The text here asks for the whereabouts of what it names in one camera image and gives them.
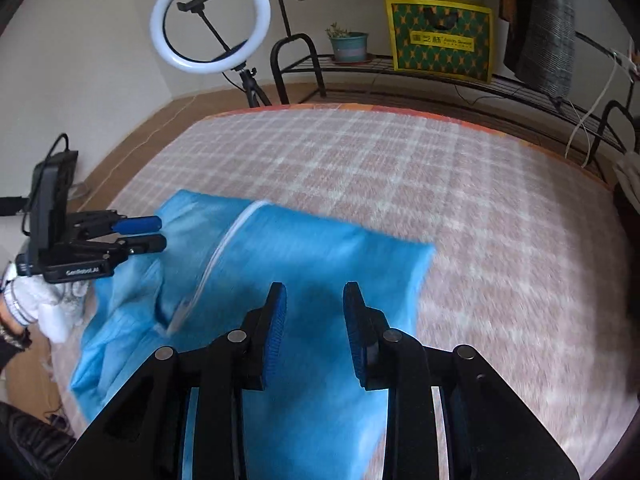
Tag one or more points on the yellow green box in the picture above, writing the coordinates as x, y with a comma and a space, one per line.
440, 55

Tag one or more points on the person's left forearm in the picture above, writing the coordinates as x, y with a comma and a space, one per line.
10, 340

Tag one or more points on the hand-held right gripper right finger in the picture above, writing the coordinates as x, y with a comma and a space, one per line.
352, 330

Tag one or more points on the black metal rack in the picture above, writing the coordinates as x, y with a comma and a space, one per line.
297, 38

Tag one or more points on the white cloth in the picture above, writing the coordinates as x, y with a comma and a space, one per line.
629, 175

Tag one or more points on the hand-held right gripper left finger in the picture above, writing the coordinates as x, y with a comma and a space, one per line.
277, 330

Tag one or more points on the person's left hand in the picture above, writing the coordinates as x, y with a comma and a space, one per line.
30, 300

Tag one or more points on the potted plant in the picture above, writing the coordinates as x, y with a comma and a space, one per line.
350, 47

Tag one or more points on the pink plaid blanket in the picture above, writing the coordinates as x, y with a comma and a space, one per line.
450, 210

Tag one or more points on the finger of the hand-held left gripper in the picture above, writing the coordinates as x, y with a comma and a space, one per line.
142, 223
150, 244

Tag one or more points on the person's black clothing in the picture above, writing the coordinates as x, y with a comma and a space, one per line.
30, 440

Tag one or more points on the blue garment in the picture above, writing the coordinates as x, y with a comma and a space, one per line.
310, 260

